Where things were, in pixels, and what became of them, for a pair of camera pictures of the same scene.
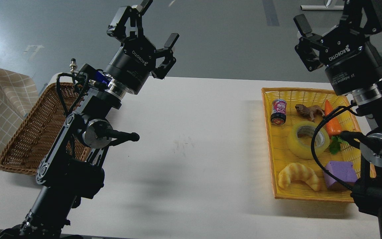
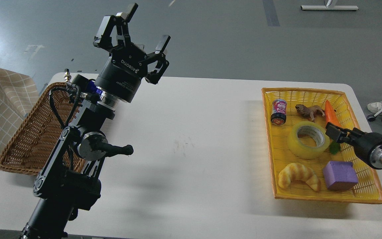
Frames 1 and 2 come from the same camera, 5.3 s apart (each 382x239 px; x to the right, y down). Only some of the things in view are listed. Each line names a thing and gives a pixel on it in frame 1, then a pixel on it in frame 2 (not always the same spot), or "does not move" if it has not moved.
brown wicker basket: x=38 y=131 does not move
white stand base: x=303 y=7 does not move
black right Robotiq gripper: x=351 y=62 -> x=373 y=147
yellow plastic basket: x=309 y=160 does not move
